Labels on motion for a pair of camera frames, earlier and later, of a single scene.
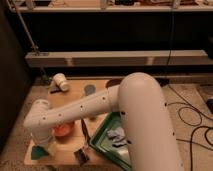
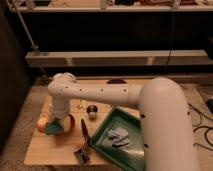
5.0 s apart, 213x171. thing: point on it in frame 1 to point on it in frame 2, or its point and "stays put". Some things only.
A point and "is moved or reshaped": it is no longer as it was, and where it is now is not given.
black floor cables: x=187 y=104 stays put
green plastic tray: x=103 y=142 stays put
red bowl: x=62 y=131 stays put
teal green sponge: x=37 y=151 is moved or reshaped
